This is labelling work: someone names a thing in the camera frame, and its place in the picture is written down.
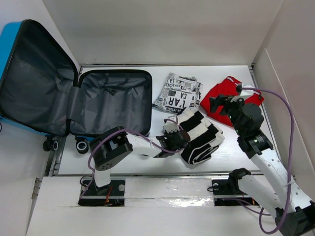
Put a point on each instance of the wrist white camera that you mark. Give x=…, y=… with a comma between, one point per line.
x=243, y=92
x=171, y=124

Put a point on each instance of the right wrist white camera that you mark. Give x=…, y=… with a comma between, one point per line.
x=243, y=92

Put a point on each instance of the newspaper print garment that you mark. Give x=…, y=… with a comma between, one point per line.
x=178, y=93

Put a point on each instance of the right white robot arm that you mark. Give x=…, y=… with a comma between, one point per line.
x=291, y=208

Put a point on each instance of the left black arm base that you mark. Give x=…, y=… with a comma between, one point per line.
x=111, y=195

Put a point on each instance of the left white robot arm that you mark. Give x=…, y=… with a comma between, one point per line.
x=111, y=147

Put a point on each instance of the black and white striped garment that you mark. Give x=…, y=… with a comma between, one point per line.
x=205, y=137

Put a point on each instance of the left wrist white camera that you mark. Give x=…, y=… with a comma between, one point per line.
x=171, y=124

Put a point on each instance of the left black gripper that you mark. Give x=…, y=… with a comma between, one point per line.
x=167, y=134

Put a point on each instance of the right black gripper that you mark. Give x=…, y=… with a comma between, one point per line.
x=220, y=100

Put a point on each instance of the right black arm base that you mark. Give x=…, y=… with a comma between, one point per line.
x=226, y=196

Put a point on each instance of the blue hard-shell suitcase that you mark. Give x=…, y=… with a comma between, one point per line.
x=42, y=91

